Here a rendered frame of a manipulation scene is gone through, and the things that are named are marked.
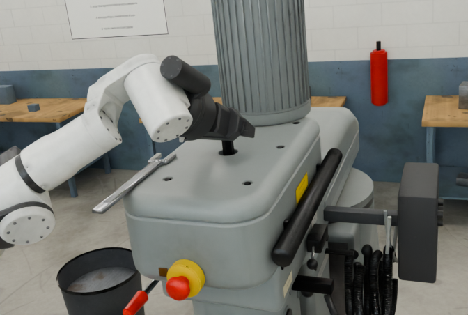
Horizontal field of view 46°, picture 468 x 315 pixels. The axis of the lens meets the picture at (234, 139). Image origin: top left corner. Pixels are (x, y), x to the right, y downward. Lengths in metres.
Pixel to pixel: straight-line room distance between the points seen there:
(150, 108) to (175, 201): 0.18
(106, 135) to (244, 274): 0.30
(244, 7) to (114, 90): 0.40
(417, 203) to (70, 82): 5.65
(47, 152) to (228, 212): 0.27
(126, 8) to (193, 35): 0.79
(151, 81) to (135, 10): 5.18
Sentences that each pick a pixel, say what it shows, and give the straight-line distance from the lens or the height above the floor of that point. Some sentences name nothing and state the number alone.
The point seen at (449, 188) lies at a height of 0.23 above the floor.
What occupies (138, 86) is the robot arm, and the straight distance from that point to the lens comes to 0.79.
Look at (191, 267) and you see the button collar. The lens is 0.89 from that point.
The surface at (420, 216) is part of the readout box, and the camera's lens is 1.24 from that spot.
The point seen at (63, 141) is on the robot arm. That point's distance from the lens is 0.82.
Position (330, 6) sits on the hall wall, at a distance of 5.24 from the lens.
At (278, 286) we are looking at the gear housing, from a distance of 1.00.
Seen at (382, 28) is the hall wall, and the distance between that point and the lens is 5.19.
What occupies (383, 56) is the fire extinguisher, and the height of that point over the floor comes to 1.26.
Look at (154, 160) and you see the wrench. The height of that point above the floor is 1.90.
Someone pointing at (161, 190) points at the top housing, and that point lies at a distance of 0.92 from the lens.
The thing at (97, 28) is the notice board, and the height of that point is 1.63.
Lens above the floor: 2.24
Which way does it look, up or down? 18 degrees down
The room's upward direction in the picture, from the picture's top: 6 degrees counter-clockwise
